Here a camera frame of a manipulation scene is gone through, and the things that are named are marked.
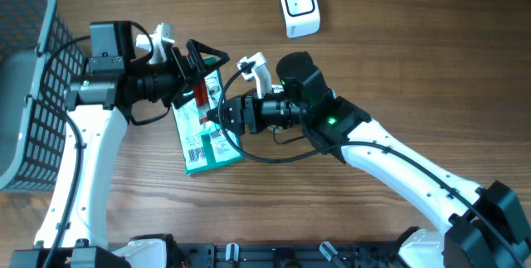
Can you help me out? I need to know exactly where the green 3M gloves package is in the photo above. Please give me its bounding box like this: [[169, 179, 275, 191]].
[[171, 55, 245, 176]]

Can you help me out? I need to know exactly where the green white tape roll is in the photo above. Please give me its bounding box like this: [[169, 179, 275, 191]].
[[268, 125, 287, 132]]

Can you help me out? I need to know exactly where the red white snack packet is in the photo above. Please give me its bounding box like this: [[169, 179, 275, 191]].
[[193, 78, 210, 124]]

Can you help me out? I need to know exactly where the pink juice carton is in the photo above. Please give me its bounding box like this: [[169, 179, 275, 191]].
[[272, 85, 284, 93]]

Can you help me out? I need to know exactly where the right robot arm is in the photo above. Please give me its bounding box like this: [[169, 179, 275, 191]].
[[207, 52, 530, 267]]

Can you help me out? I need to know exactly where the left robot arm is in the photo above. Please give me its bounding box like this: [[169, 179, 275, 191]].
[[11, 21, 229, 267]]

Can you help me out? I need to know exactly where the white barcode scanner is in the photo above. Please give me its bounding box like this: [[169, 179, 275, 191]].
[[280, 0, 321, 38]]

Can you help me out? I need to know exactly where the grey plastic mesh basket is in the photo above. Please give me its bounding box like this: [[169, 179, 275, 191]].
[[1, 0, 86, 192]]

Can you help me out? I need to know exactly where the right black camera cable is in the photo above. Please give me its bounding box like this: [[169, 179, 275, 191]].
[[217, 62, 528, 268]]

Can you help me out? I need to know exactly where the black camera cable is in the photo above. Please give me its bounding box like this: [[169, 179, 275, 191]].
[[39, 20, 173, 268], [217, 62, 528, 268]]

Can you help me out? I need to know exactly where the left black camera cable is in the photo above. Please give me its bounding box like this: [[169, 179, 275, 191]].
[[39, 20, 173, 268]]

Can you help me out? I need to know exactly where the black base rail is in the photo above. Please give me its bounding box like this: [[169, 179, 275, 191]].
[[100, 241, 416, 268]]

